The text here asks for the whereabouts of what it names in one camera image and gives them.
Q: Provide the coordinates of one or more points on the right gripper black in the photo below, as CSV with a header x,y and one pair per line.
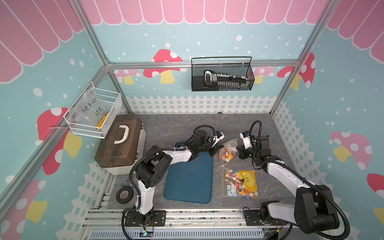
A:
x,y
241,152

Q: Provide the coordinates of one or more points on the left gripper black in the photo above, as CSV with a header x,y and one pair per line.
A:
x,y
214,148

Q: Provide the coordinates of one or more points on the candy ziploc bag yellow label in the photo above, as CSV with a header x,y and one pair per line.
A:
x,y
239,184

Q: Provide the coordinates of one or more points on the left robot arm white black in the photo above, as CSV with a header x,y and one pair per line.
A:
x,y
148,171

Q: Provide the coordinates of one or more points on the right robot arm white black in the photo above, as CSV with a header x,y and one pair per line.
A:
x,y
314,210

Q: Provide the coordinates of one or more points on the teal plastic tray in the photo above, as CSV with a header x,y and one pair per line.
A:
x,y
191,181

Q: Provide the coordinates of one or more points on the tool in black basket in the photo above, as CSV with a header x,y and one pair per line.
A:
x,y
212,79

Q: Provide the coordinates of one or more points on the brown lid storage box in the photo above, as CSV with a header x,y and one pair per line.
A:
x,y
123,146

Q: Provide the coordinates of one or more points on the black tape roll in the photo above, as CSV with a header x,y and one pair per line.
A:
x,y
124,195

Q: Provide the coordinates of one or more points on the yellow item in white basket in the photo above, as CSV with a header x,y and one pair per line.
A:
x,y
102,121

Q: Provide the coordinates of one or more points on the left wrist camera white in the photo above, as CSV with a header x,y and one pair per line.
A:
x,y
219,135

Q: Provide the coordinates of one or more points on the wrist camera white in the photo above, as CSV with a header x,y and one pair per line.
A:
x,y
245,136
219,135

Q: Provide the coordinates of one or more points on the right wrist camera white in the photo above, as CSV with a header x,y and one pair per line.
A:
x,y
245,136

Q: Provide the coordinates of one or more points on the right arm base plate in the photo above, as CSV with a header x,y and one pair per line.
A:
x,y
254,218

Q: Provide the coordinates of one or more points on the black wire mesh basket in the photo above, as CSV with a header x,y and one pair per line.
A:
x,y
238,66

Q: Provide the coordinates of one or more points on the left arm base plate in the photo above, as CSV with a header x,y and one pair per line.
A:
x,y
153,218

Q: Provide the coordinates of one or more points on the white wire basket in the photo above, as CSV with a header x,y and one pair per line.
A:
x,y
89,108

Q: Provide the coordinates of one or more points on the aluminium rail front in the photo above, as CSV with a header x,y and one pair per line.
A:
x,y
230,218

